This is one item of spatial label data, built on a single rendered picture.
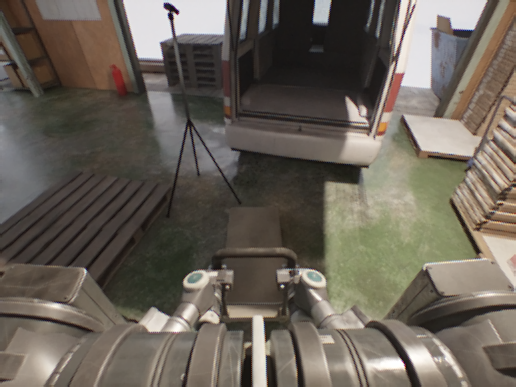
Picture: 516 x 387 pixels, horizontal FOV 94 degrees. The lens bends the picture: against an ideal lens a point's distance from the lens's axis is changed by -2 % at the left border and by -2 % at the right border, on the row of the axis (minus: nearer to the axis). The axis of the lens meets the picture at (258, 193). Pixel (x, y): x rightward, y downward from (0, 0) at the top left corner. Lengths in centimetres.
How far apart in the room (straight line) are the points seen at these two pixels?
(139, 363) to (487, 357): 29
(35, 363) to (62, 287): 7
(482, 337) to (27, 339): 39
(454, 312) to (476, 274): 6
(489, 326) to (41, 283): 43
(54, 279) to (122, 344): 11
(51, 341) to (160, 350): 10
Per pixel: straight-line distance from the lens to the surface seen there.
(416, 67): 631
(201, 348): 24
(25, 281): 35
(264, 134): 236
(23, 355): 31
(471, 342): 31
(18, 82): 687
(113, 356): 27
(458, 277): 35
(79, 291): 33
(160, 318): 80
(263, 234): 179
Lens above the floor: 157
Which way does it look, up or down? 40 degrees down
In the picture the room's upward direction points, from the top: 1 degrees clockwise
